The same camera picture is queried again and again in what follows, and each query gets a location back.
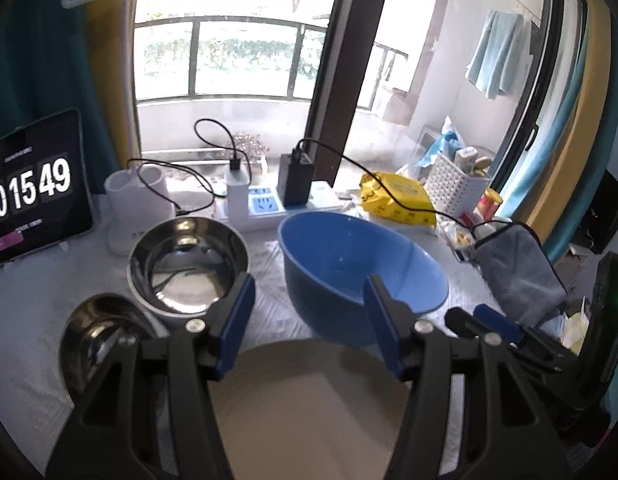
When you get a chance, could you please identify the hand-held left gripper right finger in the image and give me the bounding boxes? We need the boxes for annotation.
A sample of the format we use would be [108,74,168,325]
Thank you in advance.
[364,274,572,480]

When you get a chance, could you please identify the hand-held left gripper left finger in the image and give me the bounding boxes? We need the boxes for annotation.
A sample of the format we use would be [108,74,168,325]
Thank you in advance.
[44,271,257,480]

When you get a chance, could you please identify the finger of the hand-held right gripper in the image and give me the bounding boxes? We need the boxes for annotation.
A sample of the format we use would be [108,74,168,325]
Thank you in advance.
[445,308,562,373]
[473,304,564,361]

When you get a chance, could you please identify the large blue plastic bowl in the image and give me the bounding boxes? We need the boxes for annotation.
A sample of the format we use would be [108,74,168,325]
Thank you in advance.
[277,211,450,348]

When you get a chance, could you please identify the steel bowl pink outside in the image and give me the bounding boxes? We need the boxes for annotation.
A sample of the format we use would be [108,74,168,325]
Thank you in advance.
[126,215,251,331]

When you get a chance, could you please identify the beige plate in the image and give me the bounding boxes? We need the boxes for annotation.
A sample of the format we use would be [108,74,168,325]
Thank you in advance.
[208,339,417,480]

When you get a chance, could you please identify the steel bowl blue outside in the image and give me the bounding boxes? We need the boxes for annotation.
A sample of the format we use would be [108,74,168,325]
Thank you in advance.
[58,294,162,403]

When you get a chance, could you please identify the grey towel cloth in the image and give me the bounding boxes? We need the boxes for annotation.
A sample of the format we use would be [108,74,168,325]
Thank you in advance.
[473,220,568,327]

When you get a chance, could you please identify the yellow tissue pack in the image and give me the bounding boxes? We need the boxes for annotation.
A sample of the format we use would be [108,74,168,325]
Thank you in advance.
[561,300,592,356]

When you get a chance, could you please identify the pile of small packets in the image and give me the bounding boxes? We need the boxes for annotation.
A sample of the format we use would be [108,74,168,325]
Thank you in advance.
[439,210,482,263]

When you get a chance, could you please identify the white power strip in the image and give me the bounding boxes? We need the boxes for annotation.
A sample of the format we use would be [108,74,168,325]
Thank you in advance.
[216,182,340,233]

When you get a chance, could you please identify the yellow lid jar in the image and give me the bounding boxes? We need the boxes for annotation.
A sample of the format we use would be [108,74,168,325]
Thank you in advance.
[478,187,504,219]

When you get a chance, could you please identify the yellow wipes packet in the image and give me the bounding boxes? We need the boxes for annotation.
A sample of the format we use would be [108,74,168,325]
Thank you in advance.
[359,171,437,234]

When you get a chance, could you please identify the white perforated basket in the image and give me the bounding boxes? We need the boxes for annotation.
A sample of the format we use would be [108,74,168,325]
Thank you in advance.
[426,152,492,217]

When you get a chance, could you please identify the white charger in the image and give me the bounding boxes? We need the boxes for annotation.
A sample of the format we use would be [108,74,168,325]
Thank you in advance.
[224,167,251,203]

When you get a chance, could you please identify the teal curtain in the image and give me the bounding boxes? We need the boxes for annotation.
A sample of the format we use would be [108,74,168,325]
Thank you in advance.
[541,25,590,261]

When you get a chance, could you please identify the white desk lamp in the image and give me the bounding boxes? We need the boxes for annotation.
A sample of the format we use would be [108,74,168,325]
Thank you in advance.
[60,0,206,256]

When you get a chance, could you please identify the black charger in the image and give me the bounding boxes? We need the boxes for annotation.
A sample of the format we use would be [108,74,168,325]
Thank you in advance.
[278,152,314,207]

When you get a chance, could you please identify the black monitor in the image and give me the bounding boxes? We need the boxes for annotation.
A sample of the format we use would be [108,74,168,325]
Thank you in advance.
[569,170,618,256]

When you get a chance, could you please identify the dried plant in white pot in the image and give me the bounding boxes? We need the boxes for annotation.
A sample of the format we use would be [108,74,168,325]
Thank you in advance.
[233,131,269,176]

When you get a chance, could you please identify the blue plastic bag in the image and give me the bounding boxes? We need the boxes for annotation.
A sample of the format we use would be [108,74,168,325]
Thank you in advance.
[418,116,464,167]

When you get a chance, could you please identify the white textured tablecloth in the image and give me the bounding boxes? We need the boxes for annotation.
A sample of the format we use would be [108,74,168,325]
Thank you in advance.
[0,200,590,480]

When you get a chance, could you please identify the stacked cardboard boxes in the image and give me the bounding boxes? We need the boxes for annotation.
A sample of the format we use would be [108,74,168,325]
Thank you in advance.
[381,87,415,126]

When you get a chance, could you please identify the tablet with clock display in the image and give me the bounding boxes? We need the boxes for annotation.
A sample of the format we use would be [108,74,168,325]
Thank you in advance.
[0,108,94,267]

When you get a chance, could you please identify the yellow curtain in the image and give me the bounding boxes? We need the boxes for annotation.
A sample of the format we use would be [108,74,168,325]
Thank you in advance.
[84,0,142,166]
[559,0,618,246]

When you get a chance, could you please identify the hanging light blue towel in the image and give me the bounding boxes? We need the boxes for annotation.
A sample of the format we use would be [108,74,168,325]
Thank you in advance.
[465,9,526,100]

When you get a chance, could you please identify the dark metal railing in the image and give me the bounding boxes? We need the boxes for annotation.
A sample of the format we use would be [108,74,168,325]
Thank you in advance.
[134,15,410,111]

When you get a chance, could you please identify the dark blue curtain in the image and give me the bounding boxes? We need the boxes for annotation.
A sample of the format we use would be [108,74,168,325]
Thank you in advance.
[0,0,120,196]

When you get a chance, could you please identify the short black cable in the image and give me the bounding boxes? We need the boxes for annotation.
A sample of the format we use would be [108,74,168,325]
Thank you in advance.
[128,118,250,217]

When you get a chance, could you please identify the long black cable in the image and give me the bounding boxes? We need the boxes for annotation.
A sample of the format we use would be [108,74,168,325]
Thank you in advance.
[295,137,542,253]

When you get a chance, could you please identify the black sliding door frame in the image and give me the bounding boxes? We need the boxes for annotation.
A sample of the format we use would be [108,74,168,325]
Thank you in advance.
[303,0,396,196]

